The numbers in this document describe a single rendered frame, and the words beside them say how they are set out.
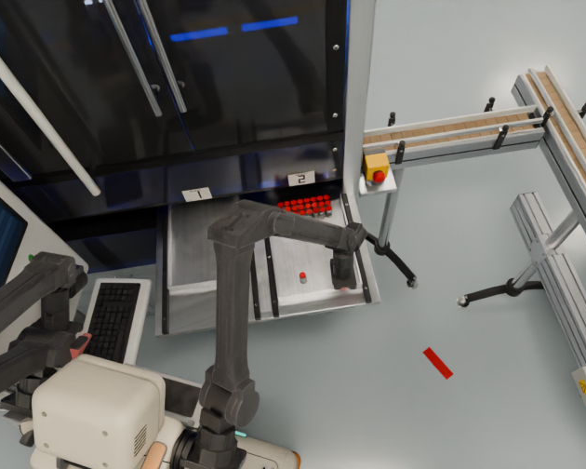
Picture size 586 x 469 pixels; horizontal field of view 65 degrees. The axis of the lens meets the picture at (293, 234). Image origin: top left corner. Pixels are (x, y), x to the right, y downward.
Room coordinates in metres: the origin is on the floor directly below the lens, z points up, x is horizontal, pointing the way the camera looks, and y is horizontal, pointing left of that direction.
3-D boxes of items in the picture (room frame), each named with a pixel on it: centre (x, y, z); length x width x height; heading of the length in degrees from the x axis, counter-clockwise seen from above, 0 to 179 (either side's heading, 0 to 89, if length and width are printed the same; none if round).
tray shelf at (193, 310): (0.73, 0.12, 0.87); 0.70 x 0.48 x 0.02; 91
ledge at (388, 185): (0.96, -0.32, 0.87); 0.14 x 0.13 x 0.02; 1
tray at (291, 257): (0.71, -0.05, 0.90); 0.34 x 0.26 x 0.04; 1
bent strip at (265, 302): (0.58, 0.11, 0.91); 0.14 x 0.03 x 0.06; 0
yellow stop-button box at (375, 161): (0.92, -0.30, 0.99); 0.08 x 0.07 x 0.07; 1
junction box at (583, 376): (0.22, -0.95, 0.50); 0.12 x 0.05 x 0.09; 1
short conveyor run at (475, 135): (1.06, -0.59, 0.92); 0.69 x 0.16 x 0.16; 91
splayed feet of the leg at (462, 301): (0.75, -1.01, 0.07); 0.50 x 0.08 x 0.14; 91
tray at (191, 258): (0.80, 0.29, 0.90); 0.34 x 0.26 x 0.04; 1
